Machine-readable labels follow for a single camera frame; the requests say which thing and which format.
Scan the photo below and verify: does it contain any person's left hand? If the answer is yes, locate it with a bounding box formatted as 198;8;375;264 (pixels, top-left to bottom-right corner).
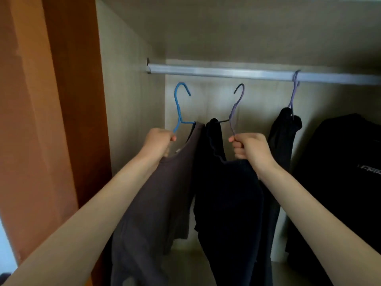
140;128;177;160

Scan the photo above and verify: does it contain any person's right hand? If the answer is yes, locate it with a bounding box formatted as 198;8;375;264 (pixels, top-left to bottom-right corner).
228;133;277;174

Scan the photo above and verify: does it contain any blue clothes hanger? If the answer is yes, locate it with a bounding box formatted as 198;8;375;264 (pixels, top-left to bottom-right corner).
173;82;197;134

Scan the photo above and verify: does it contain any purple clothes hanger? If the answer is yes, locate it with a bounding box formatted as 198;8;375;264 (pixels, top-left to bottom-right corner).
215;83;245;136
288;70;301;118

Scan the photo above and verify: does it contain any dark navy garment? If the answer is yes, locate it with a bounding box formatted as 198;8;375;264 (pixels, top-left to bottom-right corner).
193;118;270;286

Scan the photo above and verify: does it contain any grey-brown shirt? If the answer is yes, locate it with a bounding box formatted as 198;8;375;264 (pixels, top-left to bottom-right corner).
110;122;206;286

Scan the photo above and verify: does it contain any person's left forearm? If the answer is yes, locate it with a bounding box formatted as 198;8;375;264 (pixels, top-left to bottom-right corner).
2;149;161;286

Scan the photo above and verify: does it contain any person's right forearm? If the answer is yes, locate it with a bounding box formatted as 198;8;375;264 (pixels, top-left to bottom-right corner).
256;158;381;286

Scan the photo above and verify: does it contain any black hanging garment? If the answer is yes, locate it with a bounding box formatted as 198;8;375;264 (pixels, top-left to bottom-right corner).
262;107;303;286

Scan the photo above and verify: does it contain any silver closet rod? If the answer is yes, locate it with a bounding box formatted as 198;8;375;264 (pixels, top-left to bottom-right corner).
146;58;381;86

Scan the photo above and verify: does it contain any beige wardrobe cabinet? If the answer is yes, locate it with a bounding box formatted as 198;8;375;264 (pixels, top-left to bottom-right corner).
95;0;381;286

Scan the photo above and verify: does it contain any black printed sweatshirt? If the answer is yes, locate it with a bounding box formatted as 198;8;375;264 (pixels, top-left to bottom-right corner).
285;113;381;286

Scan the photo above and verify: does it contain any orange wooden wardrobe door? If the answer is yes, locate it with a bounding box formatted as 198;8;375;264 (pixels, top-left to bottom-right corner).
0;0;113;286

